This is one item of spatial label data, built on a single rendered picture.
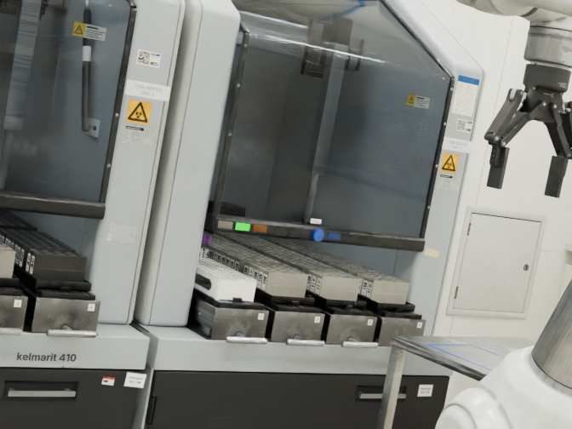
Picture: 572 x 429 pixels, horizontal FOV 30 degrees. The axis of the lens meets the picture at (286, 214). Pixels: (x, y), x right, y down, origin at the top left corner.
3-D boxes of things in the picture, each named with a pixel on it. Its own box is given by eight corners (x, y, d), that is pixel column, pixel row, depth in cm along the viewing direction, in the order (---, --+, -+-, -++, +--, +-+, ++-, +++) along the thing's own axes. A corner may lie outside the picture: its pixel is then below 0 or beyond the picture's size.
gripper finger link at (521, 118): (548, 105, 177) (545, 99, 176) (506, 149, 174) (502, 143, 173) (531, 103, 180) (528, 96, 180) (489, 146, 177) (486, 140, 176)
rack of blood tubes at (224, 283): (157, 274, 259) (162, 249, 258) (194, 277, 264) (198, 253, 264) (214, 306, 234) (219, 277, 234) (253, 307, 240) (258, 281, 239)
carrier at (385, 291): (401, 304, 269) (405, 281, 269) (405, 306, 268) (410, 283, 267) (363, 301, 263) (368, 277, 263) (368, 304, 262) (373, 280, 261)
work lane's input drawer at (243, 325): (93, 269, 288) (98, 237, 287) (140, 272, 295) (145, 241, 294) (219, 346, 227) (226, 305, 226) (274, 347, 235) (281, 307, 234)
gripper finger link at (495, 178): (510, 147, 175) (506, 146, 174) (501, 189, 176) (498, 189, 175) (497, 145, 177) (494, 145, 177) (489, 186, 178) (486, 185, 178)
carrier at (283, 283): (300, 297, 253) (305, 272, 252) (305, 300, 251) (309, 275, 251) (259, 294, 247) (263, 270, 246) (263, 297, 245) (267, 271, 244)
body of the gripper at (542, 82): (547, 63, 173) (535, 119, 174) (583, 71, 177) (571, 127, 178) (515, 60, 179) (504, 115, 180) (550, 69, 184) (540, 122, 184)
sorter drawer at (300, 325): (144, 273, 296) (150, 241, 295) (188, 277, 304) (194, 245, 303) (279, 347, 235) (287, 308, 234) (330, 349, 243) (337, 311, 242)
